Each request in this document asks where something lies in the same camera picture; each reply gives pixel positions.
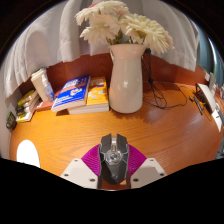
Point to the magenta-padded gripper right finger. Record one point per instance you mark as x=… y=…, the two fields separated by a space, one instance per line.
x=148 y=170

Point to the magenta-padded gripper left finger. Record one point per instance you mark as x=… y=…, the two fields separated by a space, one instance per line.
x=78 y=171

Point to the grey black computer mouse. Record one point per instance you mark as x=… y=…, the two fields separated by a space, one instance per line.
x=113 y=160

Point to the round white mouse pad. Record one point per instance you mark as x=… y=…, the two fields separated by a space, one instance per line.
x=28 y=153

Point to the red brown book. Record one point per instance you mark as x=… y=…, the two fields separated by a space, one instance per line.
x=45 y=106

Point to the yellow white book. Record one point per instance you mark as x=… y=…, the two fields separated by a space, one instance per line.
x=26 y=116

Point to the blue cover book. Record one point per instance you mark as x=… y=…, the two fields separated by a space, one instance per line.
x=70 y=93

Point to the orange yellow book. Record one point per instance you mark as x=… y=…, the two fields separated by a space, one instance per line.
x=98 y=95

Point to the black spine book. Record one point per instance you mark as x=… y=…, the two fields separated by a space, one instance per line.
x=28 y=103
x=27 y=108

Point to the dark green mug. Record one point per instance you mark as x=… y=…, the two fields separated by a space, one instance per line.
x=11 y=121

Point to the clear spray bottle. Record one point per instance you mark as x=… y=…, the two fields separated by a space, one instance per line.
x=48 y=91

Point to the cream ceramic vase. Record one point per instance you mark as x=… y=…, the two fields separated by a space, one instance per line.
x=126 y=83

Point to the silver laptop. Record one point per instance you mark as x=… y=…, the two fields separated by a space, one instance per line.
x=206 y=96

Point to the cream lidded tumbler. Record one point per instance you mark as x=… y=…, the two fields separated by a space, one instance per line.
x=38 y=83

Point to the dark framed window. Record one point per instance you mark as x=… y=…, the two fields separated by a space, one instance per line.
x=205 y=50

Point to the white curtain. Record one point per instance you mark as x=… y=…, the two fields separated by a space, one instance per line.
x=43 y=40

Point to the white flower bouquet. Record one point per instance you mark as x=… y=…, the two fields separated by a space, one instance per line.
x=140 y=28

